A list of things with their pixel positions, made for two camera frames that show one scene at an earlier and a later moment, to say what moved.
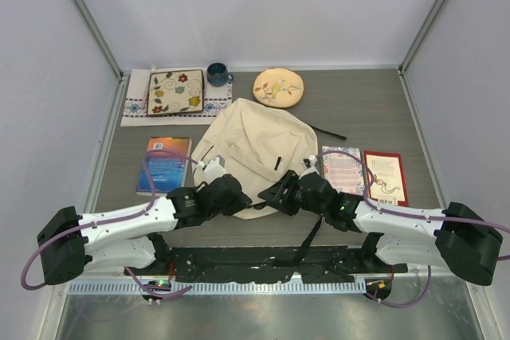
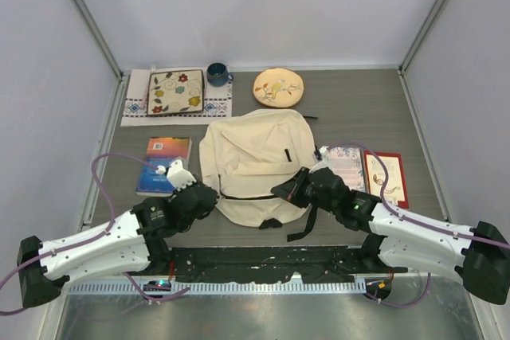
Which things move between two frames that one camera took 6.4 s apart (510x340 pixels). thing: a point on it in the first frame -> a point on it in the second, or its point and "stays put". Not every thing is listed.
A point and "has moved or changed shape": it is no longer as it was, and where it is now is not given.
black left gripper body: [237, 205] -> [186, 226]
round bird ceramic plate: [278, 87] stays put
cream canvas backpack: [253, 144] has moved or changed shape
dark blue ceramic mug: [217, 75] stays put
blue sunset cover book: [168, 171] stays put
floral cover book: [343, 172] stays put
